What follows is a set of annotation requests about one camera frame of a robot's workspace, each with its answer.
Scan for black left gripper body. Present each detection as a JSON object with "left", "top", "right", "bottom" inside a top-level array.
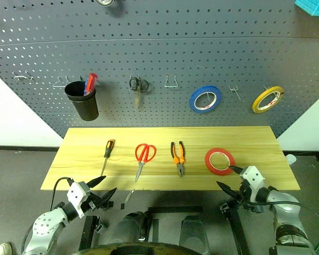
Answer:
[{"left": 85, "top": 185, "right": 115, "bottom": 212}]

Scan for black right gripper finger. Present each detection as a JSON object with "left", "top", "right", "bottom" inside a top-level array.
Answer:
[
  {"left": 228, "top": 165, "right": 245, "bottom": 176},
  {"left": 215, "top": 181, "right": 243, "bottom": 202}
]

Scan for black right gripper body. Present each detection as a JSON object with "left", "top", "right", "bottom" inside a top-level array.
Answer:
[{"left": 219, "top": 182, "right": 253, "bottom": 213}]

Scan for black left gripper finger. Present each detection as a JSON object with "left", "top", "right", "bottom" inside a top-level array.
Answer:
[
  {"left": 96, "top": 187, "right": 118, "bottom": 209},
  {"left": 85, "top": 175, "right": 107, "bottom": 191}
]

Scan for grey pegboard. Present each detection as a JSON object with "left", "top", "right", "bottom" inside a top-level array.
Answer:
[{"left": 0, "top": 0, "right": 319, "bottom": 139}]

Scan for red tape roll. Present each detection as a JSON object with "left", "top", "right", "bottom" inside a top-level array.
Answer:
[{"left": 204, "top": 148, "right": 236, "bottom": 176}]

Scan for black and orange screwdriver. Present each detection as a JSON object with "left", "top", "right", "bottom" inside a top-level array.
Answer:
[{"left": 100, "top": 139, "right": 116, "bottom": 177}]

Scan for dark rounded robot leg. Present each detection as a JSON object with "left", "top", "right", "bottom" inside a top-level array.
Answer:
[
  {"left": 106, "top": 211, "right": 150, "bottom": 245},
  {"left": 179, "top": 215, "right": 211, "bottom": 254}
]

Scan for orange and black pliers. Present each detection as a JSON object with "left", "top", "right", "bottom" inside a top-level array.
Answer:
[{"left": 170, "top": 141, "right": 187, "bottom": 178}]

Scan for dark rounded robot torso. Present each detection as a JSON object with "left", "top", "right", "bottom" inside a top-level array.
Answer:
[{"left": 86, "top": 240, "right": 212, "bottom": 255}]

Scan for yellow tape roll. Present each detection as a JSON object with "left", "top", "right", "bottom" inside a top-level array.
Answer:
[{"left": 251, "top": 86, "right": 285, "bottom": 114}]

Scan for metal peg hook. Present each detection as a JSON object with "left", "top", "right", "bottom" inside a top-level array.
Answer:
[
  {"left": 264, "top": 84, "right": 280, "bottom": 100},
  {"left": 205, "top": 91, "right": 216, "bottom": 106}
]

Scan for black plastic cup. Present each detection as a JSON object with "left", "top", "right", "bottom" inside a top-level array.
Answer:
[{"left": 64, "top": 81, "right": 99, "bottom": 121}]

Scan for double prong metal hook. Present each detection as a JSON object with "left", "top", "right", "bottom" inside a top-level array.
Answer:
[
  {"left": 228, "top": 84, "right": 245, "bottom": 103},
  {"left": 12, "top": 70, "right": 34, "bottom": 81}
]

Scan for blue tape roll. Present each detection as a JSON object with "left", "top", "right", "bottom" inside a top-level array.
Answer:
[{"left": 189, "top": 85, "right": 224, "bottom": 115}]

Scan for white shoe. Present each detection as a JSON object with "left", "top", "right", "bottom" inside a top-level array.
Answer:
[{"left": 0, "top": 242, "right": 13, "bottom": 255}]

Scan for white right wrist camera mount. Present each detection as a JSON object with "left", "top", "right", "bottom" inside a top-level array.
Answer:
[{"left": 240, "top": 165, "right": 267, "bottom": 203}]

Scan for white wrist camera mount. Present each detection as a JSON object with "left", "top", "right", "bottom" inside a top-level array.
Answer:
[
  {"left": 240, "top": 165, "right": 267, "bottom": 203},
  {"left": 66, "top": 181, "right": 91, "bottom": 219}
]

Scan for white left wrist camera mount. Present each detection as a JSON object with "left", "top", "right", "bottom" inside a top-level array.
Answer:
[{"left": 66, "top": 181, "right": 91, "bottom": 219}]

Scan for red handled scissors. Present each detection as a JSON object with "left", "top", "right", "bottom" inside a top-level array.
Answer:
[{"left": 134, "top": 143, "right": 157, "bottom": 184}]

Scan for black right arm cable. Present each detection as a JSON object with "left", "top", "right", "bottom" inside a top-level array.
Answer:
[{"left": 244, "top": 200, "right": 319, "bottom": 252}]

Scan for blue handled screwdriver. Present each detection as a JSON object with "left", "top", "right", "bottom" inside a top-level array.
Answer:
[{"left": 83, "top": 75, "right": 93, "bottom": 97}]

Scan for red handled screwdriver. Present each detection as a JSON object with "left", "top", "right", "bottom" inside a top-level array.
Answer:
[{"left": 88, "top": 73, "right": 99, "bottom": 92}]

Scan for metal wire loop hook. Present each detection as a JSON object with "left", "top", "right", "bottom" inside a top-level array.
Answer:
[
  {"left": 53, "top": 76, "right": 71, "bottom": 88},
  {"left": 164, "top": 74, "right": 180, "bottom": 88}
]

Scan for black handled scissors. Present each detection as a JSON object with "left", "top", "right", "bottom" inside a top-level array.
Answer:
[{"left": 129, "top": 76, "right": 150, "bottom": 108}]

